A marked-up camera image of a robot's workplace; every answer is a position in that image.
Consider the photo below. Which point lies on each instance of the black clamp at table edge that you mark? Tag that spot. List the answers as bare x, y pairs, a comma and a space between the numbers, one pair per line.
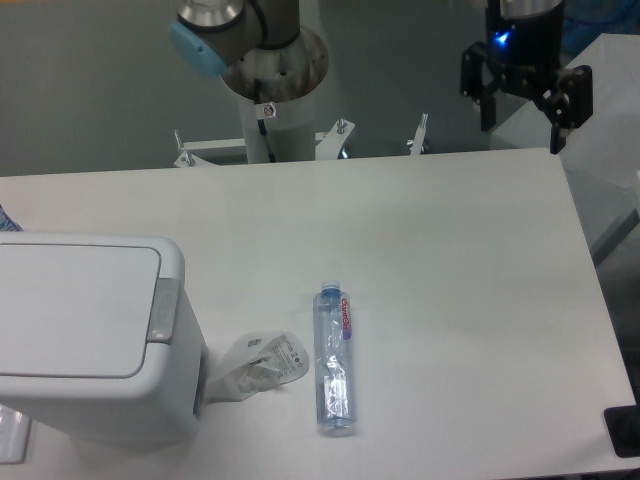
623, 427

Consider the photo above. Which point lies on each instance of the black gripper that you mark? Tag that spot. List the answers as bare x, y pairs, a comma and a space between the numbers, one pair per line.
524, 42

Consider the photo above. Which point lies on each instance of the silver robot arm blue cap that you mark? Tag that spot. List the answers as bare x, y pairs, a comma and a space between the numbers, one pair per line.
211, 36

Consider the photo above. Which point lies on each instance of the clear empty plastic bottle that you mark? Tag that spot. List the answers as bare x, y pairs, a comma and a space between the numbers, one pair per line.
335, 386

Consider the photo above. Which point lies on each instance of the blue patterned object left edge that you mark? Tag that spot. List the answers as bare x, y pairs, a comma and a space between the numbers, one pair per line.
7, 224

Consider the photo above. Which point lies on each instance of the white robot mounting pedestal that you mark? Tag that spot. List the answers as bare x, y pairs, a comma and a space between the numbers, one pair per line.
280, 82

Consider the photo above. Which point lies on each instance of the white plastic trash can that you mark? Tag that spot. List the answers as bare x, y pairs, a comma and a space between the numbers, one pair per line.
98, 337

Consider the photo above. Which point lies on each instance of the white bracket with bolts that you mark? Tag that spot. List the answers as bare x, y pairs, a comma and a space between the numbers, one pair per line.
268, 140

